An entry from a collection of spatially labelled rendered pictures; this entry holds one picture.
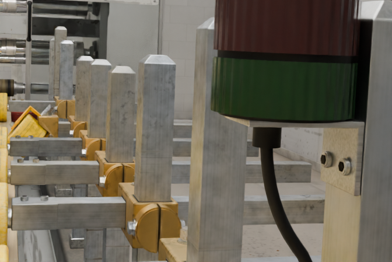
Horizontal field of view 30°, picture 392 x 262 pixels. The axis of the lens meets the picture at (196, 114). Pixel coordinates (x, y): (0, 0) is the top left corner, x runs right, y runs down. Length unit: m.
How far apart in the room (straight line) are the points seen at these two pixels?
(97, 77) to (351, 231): 0.99
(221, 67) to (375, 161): 0.07
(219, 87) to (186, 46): 9.12
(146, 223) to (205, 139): 0.25
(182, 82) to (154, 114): 8.64
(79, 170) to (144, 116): 0.32
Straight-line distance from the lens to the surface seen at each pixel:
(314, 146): 6.92
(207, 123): 0.54
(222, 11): 0.29
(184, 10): 9.41
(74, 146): 1.33
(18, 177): 1.08
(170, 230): 0.79
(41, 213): 0.83
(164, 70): 0.79
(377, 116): 0.31
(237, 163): 0.55
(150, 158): 0.79
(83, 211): 0.84
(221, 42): 0.29
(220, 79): 0.29
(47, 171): 1.08
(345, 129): 0.32
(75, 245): 1.58
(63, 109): 2.01
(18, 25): 2.83
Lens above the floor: 1.15
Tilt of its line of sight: 6 degrees down
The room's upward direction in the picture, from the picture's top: 3 degrees clockwise
